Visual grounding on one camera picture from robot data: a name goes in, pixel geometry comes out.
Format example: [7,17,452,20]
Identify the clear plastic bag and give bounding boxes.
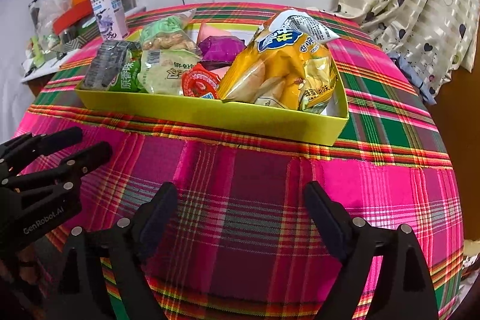
[36,0,72,39]

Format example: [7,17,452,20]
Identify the green leafy snack packet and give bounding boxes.
[107,50,142,93]

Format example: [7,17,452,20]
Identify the yellow-green cardboard box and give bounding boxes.
[76,54,349,146]

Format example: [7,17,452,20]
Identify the purple foil snack packet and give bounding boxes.
[198,36,246,63]

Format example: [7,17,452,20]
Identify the white side shelf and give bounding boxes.
[20,49,80,84]

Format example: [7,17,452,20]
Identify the pink green plaid tablecloth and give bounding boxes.
[17,13,464,319]

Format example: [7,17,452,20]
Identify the pale green snack packet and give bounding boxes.
[137,49,201,96]

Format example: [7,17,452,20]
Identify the grey striped box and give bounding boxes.
[53,23,100,54]

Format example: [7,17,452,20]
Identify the white drink bottle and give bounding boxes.
[89,0,128,40]

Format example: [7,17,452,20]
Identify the yellow potato sticks bag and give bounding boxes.
[217,8,339,114]

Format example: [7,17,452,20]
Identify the blue grey cloth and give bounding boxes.
[387,51,436,106]

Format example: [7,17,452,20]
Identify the red box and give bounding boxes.
[53,0,93,35]

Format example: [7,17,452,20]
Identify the dark grey snack packet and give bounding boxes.
[81,40,138,90]

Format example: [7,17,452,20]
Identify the red lid jelly cup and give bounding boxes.
[197,23,232,45]
[181,63,221,99]

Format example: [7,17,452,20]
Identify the clear green nut bag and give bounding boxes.
[139,9,200,54]

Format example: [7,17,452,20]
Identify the brown wooden wardrobe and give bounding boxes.
[427,67,480,242]

